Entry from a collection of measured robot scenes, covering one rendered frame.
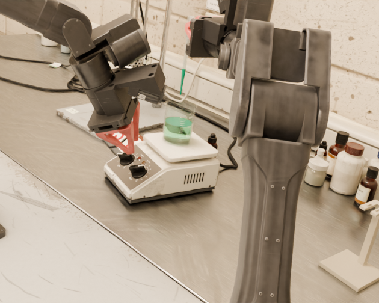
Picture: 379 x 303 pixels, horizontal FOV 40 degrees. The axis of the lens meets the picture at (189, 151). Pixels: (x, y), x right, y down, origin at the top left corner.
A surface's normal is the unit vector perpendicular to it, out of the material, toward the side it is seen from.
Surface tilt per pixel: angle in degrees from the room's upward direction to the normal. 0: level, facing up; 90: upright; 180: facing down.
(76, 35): 90
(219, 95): 90
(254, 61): 47
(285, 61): 74
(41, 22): 93
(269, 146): 56
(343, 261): 0
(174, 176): 90
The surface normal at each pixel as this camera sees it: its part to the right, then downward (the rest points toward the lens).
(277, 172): 0.07, -0.17
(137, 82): -0.15, 0.67
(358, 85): -0.68, 0.21
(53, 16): 0.38, 0.43
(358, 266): 0.14, -0.90
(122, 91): 0.94, -0.15
